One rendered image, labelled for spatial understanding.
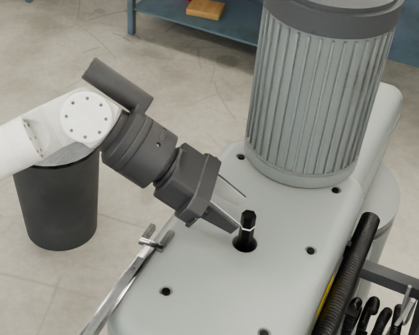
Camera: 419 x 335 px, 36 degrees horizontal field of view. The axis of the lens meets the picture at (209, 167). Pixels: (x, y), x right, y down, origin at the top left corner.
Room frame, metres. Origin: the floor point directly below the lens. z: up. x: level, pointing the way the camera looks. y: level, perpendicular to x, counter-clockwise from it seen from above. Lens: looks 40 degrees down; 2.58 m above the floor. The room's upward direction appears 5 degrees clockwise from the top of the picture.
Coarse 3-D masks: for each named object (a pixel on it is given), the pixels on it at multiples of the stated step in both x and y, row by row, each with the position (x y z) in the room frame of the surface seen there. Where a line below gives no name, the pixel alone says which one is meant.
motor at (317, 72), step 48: (288, 0) 0.82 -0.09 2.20; (336, 0) 0.82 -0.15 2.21; (384, 0) 0.84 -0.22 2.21; (288, 48) 0.82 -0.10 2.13; (336, 48) 0.80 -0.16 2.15; (384, 48) 0.84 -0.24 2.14; (288, 96) 0.81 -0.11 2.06; (336, 96) 0.80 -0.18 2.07; (288, 144) 0.80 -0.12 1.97; (336, 144) 0.81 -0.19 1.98
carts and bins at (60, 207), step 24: (72, 144) 2.55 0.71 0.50; (48, 168) 2.22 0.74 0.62; (72, 168) 2.27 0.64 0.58; (96, 168) 2.42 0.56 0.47; (24, 192) 2.27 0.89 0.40; (48, 192) 2.24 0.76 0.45; (72, 192) 2.28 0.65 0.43; (96, 192) 2.43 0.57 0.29; (24, 216) 2.33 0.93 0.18; (48, 216) 2.25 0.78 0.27; (72, 216) 2.28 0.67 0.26; (96, 216) 2.45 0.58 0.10; (48, 240) 2.26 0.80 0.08; (72, 240) 2.29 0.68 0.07
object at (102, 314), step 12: (144, 240) 0.64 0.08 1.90; (168, 240) 0.64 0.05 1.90; (144, 252) 0.62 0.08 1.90; (132, 264) 0.59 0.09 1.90; (144, 264) 0.59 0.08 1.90; (132, 276) 0.57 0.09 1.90; (120, 288) 0.55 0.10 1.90; (108, 300) 0.53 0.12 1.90; (120, 300) 0.53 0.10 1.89; (96, 312) 0.50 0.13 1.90; (108, 312) 0.51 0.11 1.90; (96, 324) 0.49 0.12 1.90
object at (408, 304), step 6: (408, 288) 0.81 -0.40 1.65; (408, 294) 0.81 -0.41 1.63; (408, 300) 0.87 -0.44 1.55; (414, 300) 0.78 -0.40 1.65; (402, 306) 0.82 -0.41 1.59; (408, 306) 0.78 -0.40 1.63; (414, 306) 0.86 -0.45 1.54; (402, 312) 0.79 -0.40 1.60; (402, 318) 0.79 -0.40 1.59; (408, 318) 0.85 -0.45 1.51; (396, 324) 0.79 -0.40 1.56; (402, 324) 0.83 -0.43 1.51
